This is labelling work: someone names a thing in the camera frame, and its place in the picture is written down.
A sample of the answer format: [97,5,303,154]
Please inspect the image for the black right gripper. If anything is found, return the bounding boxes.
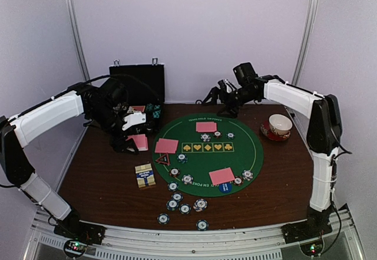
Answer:
[201,86,257,118]

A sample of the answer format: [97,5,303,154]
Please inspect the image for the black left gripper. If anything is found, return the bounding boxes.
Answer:
[88,104,139,155]

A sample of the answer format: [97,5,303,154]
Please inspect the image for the red-backed card deck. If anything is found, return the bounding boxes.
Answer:
[127,134,148,151]

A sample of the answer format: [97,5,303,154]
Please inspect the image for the black orange chips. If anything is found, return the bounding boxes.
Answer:
[213,131,222,139]
[169,168,180,177]
[233,176,243,186]

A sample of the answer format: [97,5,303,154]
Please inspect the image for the dealt red card top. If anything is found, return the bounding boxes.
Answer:
[196,121,217,133]

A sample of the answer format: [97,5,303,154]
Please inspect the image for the dealt red card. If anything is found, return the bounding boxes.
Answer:
[196,121,217,133]
[154,138,179,154]
[209,167,235,186]

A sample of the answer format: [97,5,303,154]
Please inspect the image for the blue tan chips mat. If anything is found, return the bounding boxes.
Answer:
[181,174,194,185]
[200,133,210,141]

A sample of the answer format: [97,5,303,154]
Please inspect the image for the dealt red card bottom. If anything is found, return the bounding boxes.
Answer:
[209,167,235,186]

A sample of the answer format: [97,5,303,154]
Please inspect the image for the blue tan chips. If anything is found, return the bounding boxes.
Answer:
[242,170,254,181]

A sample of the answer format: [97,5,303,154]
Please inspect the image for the blue small blind button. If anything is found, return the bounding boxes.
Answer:
[219,183,233,194]

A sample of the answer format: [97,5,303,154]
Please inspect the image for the blue tan chip stack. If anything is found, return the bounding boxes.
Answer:
[193,199,208,212]

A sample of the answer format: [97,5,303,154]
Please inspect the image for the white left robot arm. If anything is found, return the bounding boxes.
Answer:
[1,79,147,239]

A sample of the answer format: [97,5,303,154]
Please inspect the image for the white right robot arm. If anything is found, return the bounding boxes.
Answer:
[196,75,342,213]

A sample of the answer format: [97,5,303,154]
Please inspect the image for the gold card deck box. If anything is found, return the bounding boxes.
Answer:
[135,163,156,189]

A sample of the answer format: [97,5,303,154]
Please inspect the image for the boxed card deck in case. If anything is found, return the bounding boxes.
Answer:
[128,106,145,113]

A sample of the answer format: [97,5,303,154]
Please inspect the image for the black red triangle all-in button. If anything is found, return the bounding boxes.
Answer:
[155,153,170,166]

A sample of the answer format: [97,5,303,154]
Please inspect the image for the dark green chip row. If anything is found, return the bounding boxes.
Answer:
[145,103,154,112]

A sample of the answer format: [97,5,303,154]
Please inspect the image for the teal chip row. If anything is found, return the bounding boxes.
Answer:
[152,105,162,119]

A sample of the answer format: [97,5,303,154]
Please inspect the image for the red patterned saucer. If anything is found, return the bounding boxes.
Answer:
[260,120,291,141]

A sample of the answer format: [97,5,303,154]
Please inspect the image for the green round poker mat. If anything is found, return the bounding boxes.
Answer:
[152,113,264,198]

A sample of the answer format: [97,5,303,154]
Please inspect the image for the white patterned teacup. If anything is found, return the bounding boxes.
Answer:
[269,114,293,136]

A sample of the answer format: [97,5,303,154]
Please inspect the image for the black poker set case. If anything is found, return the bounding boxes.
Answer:
[109,59,166,131]

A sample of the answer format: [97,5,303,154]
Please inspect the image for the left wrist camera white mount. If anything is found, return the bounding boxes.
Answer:
[122,112,147,131]

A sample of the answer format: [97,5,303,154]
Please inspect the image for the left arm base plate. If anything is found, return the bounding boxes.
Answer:
[54,222,106,245]

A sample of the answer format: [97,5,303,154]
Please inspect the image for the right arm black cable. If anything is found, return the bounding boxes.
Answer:
[320,124,353,243]

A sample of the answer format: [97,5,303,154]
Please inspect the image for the aluminium front rail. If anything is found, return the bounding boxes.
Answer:
[21,209,366,259]

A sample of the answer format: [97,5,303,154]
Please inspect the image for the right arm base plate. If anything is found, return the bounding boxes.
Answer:
[281,222,333,243]

